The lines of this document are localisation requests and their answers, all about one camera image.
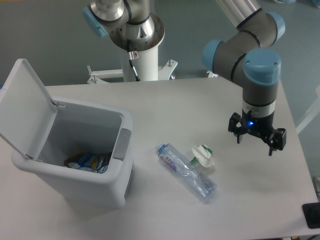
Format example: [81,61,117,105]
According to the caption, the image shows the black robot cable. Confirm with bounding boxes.
[126,38,142,82]

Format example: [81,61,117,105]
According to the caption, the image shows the white furniture frame right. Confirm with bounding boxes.
[296,85,320,134]

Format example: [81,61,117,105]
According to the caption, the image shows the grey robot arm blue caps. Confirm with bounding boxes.
[82,0,286,152]

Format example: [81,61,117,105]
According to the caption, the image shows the black device at edge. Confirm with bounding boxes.
[302,202,320,229]

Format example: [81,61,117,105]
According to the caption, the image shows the grey trash can lid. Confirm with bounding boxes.
[0,58,64,160]

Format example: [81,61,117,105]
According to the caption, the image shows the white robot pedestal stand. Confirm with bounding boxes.
[86,14,179,85]

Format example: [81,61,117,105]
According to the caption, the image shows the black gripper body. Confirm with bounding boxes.
[241,111,274,141]

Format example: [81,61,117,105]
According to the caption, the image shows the white paper carton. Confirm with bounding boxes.
[190,144,214,168]

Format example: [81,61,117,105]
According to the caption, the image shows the colourful snack wrappers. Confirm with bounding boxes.
[63,152,112,174]

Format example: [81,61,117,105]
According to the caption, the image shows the clear crushed plastic bottle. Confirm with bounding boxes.
[154,143,217,201]

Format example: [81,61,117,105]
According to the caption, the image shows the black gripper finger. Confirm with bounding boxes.
[264,128,286,156]
[228,112,247,144]

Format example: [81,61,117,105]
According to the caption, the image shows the grey plastic trash can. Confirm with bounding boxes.
[12,96,133,208]

